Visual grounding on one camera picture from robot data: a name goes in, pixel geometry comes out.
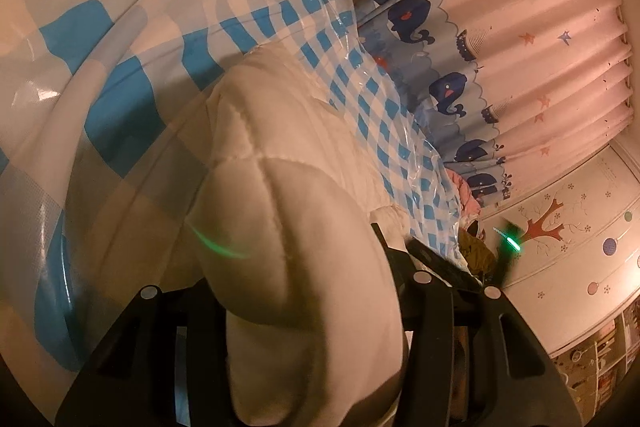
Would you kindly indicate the whale print curtain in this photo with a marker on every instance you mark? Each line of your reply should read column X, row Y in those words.
column 525, row 32

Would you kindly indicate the brown cloth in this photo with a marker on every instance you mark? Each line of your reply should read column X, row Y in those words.
column 477, row 254

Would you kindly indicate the pink cloth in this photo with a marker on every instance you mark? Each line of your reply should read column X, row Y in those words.
column 462, row 197

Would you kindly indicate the bookshelf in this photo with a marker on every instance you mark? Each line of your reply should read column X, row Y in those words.
column 595, row 367

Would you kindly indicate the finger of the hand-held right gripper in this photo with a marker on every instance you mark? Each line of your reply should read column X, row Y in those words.
column 445, row 267

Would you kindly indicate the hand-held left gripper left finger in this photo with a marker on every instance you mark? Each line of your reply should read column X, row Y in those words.
column 145, row 342

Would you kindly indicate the tree wall sticker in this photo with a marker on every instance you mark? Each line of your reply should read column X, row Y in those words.
column 547, row 219

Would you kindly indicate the blue checked plastic sheet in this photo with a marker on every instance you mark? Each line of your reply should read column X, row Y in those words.
column 125, row 32

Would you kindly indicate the cream quilted jacket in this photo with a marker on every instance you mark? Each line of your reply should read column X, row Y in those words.
column 280, row 217

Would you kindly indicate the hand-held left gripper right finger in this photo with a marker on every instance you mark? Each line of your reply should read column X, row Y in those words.
column 430, row 312

